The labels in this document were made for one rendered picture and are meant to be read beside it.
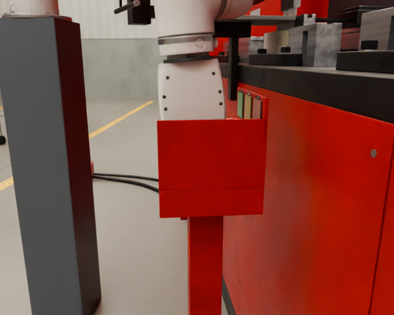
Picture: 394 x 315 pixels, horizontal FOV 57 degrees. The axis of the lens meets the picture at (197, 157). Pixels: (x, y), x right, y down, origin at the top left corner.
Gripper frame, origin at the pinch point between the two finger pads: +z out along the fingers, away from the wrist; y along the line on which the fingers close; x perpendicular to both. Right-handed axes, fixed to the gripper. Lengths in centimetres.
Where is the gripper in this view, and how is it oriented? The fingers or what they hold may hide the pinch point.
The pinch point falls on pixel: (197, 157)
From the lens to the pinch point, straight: 58.5
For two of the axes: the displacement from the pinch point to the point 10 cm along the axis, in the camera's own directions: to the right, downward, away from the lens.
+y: -9.9, 1.1, -0.6
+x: 0.9, 2.6, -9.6
